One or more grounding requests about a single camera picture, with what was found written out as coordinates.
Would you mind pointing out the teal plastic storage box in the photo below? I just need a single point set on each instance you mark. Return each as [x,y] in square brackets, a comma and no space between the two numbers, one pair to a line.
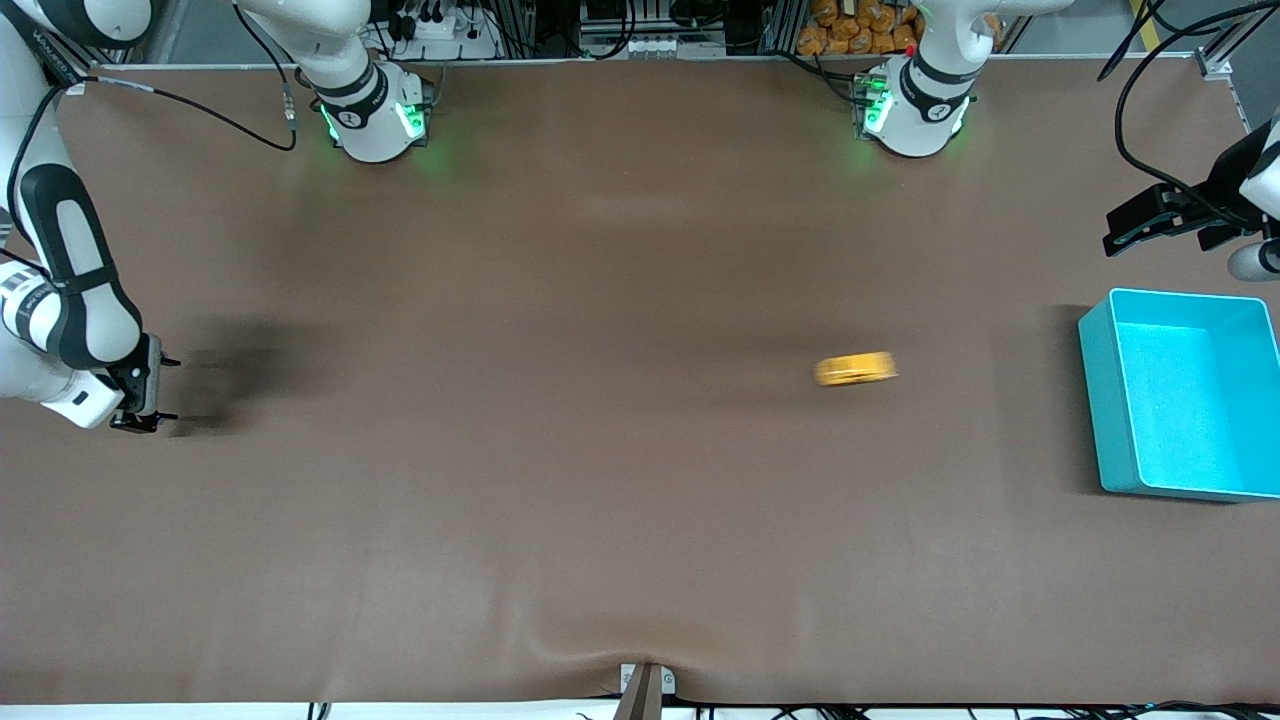
[1180,400]

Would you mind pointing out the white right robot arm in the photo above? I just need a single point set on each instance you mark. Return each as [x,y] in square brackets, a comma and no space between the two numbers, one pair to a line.
[90,320]

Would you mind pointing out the brown camera post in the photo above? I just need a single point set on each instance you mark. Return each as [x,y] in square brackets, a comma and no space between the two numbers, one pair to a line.
[640,700]

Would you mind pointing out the brown table mat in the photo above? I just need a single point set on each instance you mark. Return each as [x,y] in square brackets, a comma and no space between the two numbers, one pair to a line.
[640,450]

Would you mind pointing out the white power strip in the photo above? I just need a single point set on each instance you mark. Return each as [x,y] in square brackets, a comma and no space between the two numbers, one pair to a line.
[440,30]

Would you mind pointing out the yellow beetle toy car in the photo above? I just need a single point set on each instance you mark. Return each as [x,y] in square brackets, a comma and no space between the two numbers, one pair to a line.
[855,369]

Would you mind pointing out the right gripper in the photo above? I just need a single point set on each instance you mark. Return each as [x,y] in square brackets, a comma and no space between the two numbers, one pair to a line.
[141,384]

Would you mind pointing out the pile of orange packets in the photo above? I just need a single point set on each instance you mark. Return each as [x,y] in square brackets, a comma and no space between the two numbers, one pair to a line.
[860,30]

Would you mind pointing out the aluminium frame profile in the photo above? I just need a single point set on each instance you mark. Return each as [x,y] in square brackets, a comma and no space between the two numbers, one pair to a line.
[1215,62]

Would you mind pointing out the grey electronics unit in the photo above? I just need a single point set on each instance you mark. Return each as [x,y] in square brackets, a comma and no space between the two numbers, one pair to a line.
[650,40]

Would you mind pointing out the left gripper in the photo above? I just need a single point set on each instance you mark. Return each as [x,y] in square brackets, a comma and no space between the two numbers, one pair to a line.
[1222,187]

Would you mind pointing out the small metal table bracket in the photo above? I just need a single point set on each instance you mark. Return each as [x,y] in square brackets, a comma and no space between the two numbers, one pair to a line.
[627,682]

